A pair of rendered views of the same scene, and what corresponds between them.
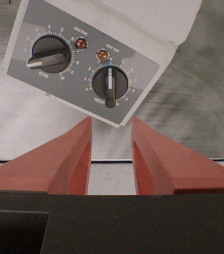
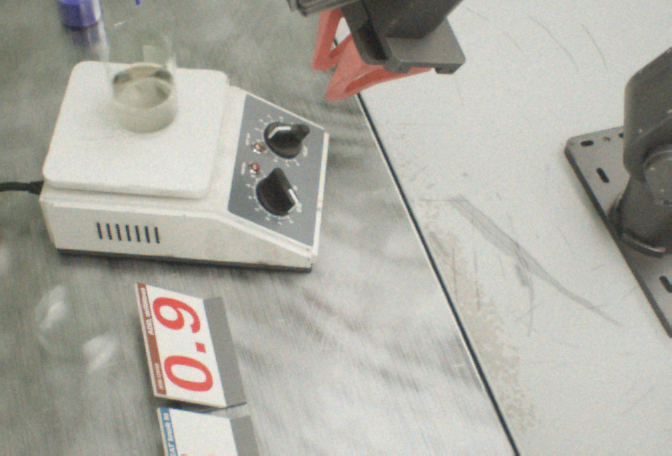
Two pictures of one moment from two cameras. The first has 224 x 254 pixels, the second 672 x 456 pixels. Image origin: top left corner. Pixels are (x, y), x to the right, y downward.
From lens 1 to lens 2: 69 cm
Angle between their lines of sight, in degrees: 21
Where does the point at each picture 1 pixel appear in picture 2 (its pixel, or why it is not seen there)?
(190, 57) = not seen: hidden behind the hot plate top
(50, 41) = (263, 194)
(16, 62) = (296, 234)
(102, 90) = (293, 146)
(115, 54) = (252, 136)
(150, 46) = (232, 106)
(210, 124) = (278, 43)
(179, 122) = (291, 81)
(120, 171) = (386, 127)
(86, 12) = (224, 164)
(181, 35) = (216, 75)
